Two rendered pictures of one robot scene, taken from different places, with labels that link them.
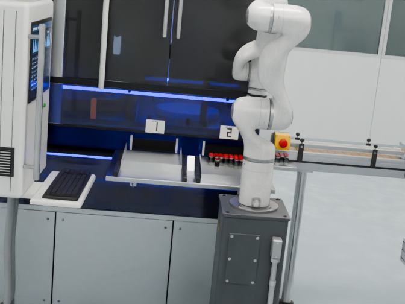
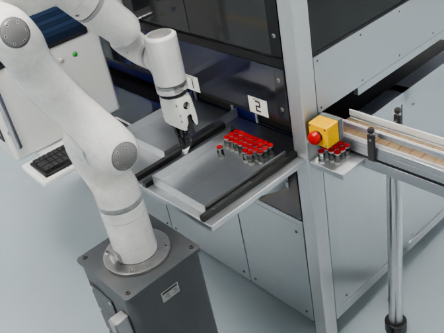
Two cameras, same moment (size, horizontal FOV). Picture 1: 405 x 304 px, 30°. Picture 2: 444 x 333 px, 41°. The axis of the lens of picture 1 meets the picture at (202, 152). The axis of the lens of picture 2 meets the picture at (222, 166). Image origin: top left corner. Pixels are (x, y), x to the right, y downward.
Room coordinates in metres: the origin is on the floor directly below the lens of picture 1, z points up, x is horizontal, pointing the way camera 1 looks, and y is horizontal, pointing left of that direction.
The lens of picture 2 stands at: (2.35, -1.45, 1.94)
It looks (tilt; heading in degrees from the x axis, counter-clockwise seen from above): 33 degrees down; 57
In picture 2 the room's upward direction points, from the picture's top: 12 degrees counter-clockwise
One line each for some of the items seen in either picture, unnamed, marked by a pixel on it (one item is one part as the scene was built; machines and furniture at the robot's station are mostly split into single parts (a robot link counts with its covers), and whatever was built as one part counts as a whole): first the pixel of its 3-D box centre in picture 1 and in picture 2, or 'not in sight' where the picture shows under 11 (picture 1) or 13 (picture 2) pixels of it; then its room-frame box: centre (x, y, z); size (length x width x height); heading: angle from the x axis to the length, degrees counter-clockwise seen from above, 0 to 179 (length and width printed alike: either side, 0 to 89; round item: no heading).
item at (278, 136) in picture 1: (281, 140); (325, 130); (3.44, -0.36, 0.99); 0.08 x 0.07 x 0.07; 3
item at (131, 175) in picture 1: (190, 170); (196, 152); (3.23, 0.05, 0.87); 0.70 x 0.48 x 0.02; 93
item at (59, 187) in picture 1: (68, 183); (82, 145); (3.03, 0.54, 0.82); 0.40 x 0.14 x 0.02; 1
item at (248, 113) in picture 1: (253, 128); (100, 159); (2.81, -0.18, 1.16); 0.19 x 0.12 x 0.24; 93
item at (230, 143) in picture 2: (228, 161); (243, 149); (3.30, -0.12, 0.90); 0.18 x 0.02 x 0.05; 93
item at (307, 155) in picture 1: (334, 154); (438, 158); (3.59, -0.64, 0.92); 0.69 x 0.16 x 0.16; 93
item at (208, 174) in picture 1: (229, 169); (219, 167); (3.19, -0.13, 0.90); 0.34 x 0.26 x 0.04; 3
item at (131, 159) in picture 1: (152, 157); (179, 123); (3.29, 0.22, 0.90); 0.34 x 0.26 x 0.04; 3
